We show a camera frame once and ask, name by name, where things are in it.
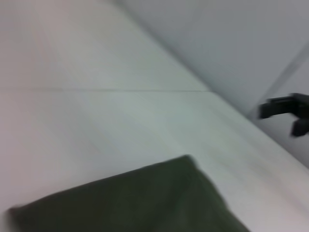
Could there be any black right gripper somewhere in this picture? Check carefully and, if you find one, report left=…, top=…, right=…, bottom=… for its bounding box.
left=258, top=92, right=309, bottom=138

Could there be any dark green FREE t-shirt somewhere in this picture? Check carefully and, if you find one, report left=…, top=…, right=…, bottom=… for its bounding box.
left=6, top=154, right=252, bottom=232

